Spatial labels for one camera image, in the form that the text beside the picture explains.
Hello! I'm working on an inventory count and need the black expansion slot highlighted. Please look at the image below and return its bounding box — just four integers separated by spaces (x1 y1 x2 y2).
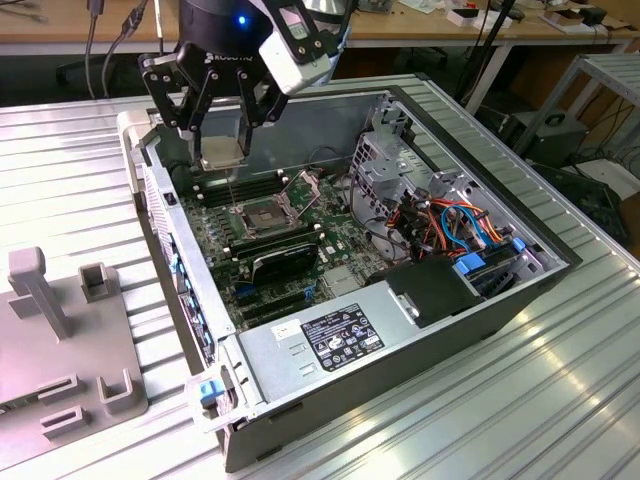
235 288 309 327

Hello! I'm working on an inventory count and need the black RAM slot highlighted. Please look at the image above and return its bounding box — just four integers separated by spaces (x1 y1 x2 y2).
192 169 286 195
199 180 290 209
227 222 321 251
232 232 325 259

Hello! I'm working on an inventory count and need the orange wire bundle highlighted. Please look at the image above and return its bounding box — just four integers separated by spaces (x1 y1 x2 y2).
387 197 507 262

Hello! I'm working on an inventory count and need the thin black cable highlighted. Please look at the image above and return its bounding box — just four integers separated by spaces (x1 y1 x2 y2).
101 0 150 98

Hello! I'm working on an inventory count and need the black graphics card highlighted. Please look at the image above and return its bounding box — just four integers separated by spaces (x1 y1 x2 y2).
249 240 319 289

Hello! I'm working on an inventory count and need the metal drive cage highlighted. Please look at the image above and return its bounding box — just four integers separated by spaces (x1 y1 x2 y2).
348 130 432 229

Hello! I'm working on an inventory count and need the silver power supply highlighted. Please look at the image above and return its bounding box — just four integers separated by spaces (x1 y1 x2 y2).
236 279 422 407

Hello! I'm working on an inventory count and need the blue wire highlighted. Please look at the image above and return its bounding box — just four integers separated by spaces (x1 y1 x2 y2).
439 201 490 251

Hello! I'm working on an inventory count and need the grey parts rack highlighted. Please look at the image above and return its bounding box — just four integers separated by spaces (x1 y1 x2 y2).
0 246 152 467

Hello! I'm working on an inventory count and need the white box on desk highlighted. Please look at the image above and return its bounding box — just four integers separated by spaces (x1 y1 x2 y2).
446 6 514 29

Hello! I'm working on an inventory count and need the black power supply label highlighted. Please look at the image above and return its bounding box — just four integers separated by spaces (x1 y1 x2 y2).
299 302 387 374

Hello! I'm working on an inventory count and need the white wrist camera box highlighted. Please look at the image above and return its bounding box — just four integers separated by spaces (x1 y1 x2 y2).
257 0 342 97

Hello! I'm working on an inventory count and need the black box with handle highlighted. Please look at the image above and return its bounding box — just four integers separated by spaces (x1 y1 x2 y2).
508 111 590 167

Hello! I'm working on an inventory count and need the CPU socket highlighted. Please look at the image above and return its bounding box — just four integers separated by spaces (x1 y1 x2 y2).
229 197 296 240

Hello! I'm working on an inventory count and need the silver chipset heatsink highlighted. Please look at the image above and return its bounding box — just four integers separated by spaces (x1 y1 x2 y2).
322 264 365 297

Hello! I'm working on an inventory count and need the blue case latch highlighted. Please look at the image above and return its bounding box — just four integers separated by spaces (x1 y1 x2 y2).
197 379 224 409

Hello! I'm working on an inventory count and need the grey metal shelf frame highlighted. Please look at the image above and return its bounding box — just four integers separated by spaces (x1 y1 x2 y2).
511 52 640 157

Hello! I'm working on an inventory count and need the metal socket cover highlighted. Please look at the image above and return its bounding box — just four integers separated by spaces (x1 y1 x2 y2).
281 169 324 219

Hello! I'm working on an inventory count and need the hard disk in blue carrier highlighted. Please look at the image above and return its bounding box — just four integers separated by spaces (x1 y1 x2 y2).
451 238 527 302

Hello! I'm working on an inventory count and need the green circuit board part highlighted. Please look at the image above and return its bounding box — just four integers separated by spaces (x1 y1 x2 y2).
0 395 41 415

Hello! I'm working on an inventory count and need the black tripod pole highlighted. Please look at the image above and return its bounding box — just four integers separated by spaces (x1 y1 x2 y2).
456 0 517 109

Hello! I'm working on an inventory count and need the open black PC case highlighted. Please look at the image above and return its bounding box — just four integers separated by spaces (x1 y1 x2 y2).
115 85 584 474

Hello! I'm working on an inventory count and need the thick black cable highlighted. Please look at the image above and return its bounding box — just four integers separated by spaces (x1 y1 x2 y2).
84 0 104 100

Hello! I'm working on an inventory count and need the green motherboard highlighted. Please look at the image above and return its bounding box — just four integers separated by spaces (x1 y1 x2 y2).
177 172 416 334

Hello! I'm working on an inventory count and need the silver CPU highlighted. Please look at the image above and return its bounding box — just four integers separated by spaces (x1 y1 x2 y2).
199 136 250 173

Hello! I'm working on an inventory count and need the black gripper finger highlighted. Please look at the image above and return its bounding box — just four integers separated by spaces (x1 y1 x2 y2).
138 41 222 165
235 68 291 155

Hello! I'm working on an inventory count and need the black plastic shroud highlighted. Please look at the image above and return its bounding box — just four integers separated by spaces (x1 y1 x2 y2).
364 254 486 330

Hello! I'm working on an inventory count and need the clear plastic case handle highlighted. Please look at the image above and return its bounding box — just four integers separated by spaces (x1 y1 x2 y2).
183 364 251 434

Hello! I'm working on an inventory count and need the wooden desk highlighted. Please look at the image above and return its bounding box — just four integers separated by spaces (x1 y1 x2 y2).
0 0 640 57

